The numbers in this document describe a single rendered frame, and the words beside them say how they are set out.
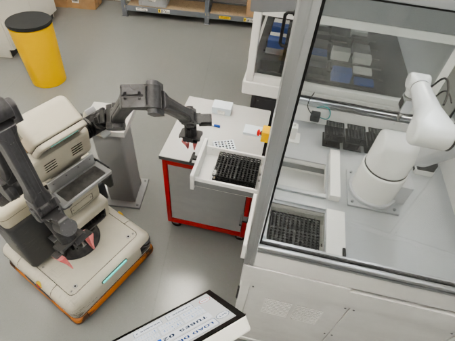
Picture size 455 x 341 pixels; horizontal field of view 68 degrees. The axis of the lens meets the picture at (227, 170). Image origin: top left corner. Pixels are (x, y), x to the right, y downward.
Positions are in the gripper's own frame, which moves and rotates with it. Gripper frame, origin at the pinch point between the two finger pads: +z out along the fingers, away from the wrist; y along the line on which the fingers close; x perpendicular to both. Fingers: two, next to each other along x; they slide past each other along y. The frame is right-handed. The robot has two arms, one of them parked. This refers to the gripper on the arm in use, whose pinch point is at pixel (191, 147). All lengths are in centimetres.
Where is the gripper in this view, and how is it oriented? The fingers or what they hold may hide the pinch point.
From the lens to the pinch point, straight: 169.4
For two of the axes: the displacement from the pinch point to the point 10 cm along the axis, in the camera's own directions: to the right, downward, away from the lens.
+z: -0.4, 6.8, 7.4
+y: 9.7, 1.9, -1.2
